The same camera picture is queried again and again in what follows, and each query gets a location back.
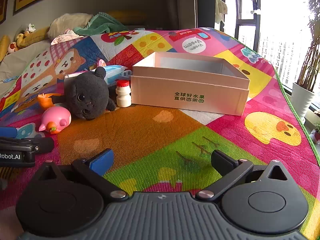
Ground cardboard box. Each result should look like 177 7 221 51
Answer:
130 52 250 117

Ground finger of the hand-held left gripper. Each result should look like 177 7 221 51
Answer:
0 127 17 138

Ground colourful printed play mat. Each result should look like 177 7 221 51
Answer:
0 27 320 240

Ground bamboo plant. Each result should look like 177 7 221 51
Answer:
295 0 320 93

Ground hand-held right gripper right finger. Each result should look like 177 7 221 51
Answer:
196 149 288 201

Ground black window frame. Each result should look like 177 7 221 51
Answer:
224 0 262 53

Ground hanging pale cloth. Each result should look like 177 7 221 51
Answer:
215 0 228 25

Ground beige pillow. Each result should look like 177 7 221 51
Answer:
47 13 93 40

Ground small plush toys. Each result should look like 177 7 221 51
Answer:
19 26 50 48

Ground yellow cushion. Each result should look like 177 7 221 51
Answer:
0 35 11 62

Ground pink baby clothes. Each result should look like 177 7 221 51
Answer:
51 29 84 46

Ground small potted plant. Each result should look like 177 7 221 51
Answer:
312 121 320 144

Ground dark grey plush cat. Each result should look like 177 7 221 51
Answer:
51 66 117 120

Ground dark yellow pillow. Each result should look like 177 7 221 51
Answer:
106 10 149 26

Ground white bottle with red cap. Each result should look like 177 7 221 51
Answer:
116 79 132 108

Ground blue tissue packet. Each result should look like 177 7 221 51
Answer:
102 65 128 85

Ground blue cord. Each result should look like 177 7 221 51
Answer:
0 76 22 83

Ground white plant pot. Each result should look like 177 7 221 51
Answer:
291 82 315 124

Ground beige bed sheet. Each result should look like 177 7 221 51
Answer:
0 39 53 98

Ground green blanket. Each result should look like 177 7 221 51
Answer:
73 12 145 37

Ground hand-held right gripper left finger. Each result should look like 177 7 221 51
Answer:
32 149 128 201

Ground pink pig toy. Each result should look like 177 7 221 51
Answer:
38 106 72 134

